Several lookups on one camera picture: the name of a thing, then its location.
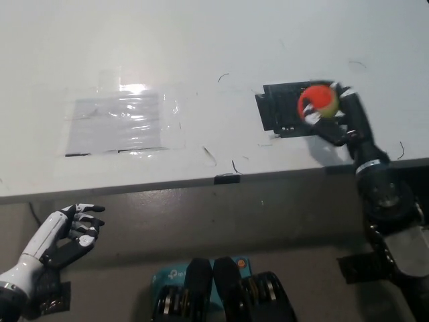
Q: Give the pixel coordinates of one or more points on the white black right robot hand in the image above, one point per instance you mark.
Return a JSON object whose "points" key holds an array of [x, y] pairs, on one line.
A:
{"points": [[355, 117]]}

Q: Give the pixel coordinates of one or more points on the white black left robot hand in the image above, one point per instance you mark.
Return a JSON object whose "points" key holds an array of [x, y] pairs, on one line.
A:
{"points": [[50, 234]]}

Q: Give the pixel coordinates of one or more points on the orange yellow small tennis ball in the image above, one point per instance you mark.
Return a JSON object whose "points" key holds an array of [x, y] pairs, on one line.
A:
{"points": [[318, 99]]}

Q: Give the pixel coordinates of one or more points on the black tape patch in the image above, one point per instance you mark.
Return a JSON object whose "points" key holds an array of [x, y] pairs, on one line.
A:
{"points": [[278, 110]]}

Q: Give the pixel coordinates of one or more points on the teal tp-link box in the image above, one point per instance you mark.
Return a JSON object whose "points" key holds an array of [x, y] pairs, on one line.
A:
{"points": [[171, 275]]}

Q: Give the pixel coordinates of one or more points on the small black tape strip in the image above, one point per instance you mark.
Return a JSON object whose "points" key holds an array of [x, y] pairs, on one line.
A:
{"points": [[227, 179]]}

